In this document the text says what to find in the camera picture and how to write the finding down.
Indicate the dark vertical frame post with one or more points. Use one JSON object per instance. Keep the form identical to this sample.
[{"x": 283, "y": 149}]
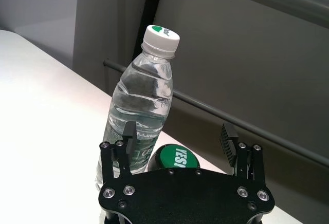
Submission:
[{"x": 146, "y": 16}]

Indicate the green black push button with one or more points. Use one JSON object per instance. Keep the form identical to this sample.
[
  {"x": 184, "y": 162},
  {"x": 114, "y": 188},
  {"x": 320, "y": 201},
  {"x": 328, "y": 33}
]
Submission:
[{"x": 177, "y": 157}]

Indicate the clear water bottle green label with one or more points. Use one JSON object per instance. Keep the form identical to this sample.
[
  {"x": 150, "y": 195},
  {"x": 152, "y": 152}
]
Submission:
[{"x": 138, "y": 100}]

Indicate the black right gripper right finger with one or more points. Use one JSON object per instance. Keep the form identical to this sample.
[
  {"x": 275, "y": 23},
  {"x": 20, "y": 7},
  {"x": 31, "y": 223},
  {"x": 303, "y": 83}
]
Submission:
[{"x": 231, "y": 147}]

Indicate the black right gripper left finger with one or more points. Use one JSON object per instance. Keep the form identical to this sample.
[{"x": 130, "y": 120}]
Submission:
[{"x": 126, "y": 152}]

